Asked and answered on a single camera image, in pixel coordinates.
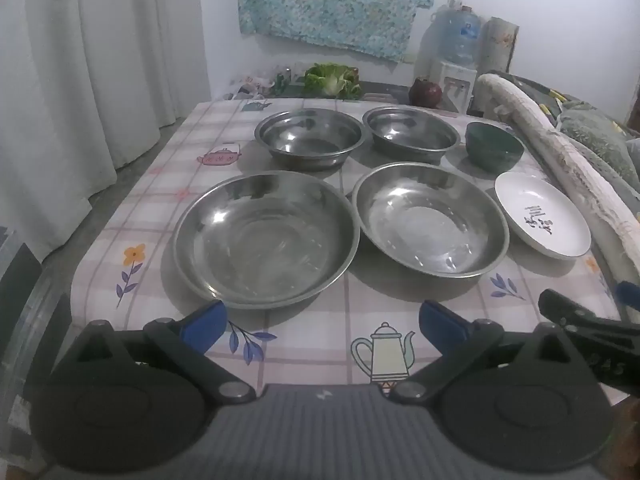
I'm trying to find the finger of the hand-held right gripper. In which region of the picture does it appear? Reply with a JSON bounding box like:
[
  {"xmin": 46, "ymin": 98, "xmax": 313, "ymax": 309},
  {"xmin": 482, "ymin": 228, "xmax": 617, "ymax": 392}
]
[
  {"xmin": 539, "ymin": 288, "xmax": 640, "ymax": 397},
  {"xmin": 617, "ymin": 280, "xmax": 640, "ymax": 313}
]

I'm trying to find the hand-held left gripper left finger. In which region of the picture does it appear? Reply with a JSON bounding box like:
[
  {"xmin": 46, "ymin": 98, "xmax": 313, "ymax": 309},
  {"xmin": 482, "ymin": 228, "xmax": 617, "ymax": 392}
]
[{"xmin": 65, "ymin": 300, "xmax": 257, "ymax": 405}]

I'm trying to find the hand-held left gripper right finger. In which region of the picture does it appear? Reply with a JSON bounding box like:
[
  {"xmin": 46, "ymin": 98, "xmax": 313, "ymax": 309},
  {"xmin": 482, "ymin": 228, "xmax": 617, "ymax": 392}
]
[{"xmin": 387, "ymin": 300, "xmax": 597, "ymax": 405}]

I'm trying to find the large steel basin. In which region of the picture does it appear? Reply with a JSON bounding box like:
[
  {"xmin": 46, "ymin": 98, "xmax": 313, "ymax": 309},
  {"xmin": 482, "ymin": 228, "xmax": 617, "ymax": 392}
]
[
  {"xmin": 173, "ymin": 170, "xmax": 362, "ymax": 311},
  {"xmin": 351, "ymin": 161, "xmax": 511, "ymax": 279}
]

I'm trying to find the white printed ceramic plate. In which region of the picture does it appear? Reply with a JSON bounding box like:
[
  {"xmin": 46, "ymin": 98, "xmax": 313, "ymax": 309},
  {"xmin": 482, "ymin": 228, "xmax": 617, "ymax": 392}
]
[{"xmin": 494, "ymin": 171, "xmax": 593, "ymax": 260}]

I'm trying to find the dark green ceramic bowl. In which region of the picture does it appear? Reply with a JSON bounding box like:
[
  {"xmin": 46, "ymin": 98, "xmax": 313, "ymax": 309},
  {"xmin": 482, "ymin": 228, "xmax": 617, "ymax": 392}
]
[{"xmin": 465, "ymin": 121, "xmax": 526, "ymax": 172}]

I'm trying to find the small steel bowl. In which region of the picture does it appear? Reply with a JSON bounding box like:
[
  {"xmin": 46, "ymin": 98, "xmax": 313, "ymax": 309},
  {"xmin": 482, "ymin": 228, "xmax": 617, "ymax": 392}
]
[{"xmin": 362, "ymin": 105, "xmax": 461, "ymax": 166}]

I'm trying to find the wide steel bowl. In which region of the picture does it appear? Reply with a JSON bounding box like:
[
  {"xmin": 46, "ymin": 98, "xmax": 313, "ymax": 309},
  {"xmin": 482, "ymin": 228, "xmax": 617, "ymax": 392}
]
[{"xmin": 254, "ymin": 107, "xmax": 366, "ymax": 171}]

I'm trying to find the rolled white quilt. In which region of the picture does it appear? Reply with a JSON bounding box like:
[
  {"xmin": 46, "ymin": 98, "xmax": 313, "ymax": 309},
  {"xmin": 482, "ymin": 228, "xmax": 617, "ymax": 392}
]
[{"xmin": 472, "ymin": 73, "xmax": 640, "ymax": 282}]

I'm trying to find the green patterned cushion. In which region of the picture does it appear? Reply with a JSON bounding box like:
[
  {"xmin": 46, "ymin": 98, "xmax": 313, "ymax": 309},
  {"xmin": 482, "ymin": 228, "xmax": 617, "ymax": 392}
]
[{"xmin": 554, "ymin": 102, "xmax": 640, "ymax": 187}]

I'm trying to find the dark blanket yellow trim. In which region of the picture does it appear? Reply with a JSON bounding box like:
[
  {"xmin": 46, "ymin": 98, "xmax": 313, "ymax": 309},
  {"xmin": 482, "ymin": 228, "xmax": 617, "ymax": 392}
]
[{"xmin": 492, "ymin": 71, "xmax": 573, "ymax": 117}]

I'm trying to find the white water dispenser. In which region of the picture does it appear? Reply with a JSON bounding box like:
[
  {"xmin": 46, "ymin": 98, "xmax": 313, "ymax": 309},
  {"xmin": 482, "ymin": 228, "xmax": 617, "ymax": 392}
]
[{"xmin": 426, "ymin": 57, "xmax": 479, "ymax": 112}]

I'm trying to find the green leafy lettuce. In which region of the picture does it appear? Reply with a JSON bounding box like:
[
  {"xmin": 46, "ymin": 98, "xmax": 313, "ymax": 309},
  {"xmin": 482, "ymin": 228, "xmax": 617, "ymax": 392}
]
[{"xmin": 303, "ymin": 62, "xmax": 363, "ymax": 100}]

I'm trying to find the white curtain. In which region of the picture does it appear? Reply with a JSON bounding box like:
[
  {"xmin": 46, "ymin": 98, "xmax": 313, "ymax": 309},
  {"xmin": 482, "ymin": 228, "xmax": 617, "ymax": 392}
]
[{"xmin": 0, "ymin": 0, "xmax": 212, "ymax": 263}]

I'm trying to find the patterned paper roll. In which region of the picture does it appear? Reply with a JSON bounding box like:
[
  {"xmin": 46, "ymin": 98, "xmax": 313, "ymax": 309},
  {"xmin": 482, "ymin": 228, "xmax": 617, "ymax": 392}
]
[{"xmin": 479, "ymin": 16, "xmax": 521, "ymax": 77}]

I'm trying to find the teal patterned wall cloth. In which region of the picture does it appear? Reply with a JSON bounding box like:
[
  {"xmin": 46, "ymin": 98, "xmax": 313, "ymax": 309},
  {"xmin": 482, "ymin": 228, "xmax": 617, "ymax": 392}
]
[{"xmin": 238, "ymin": 0, "xmax": 439, "ymax": 64}]

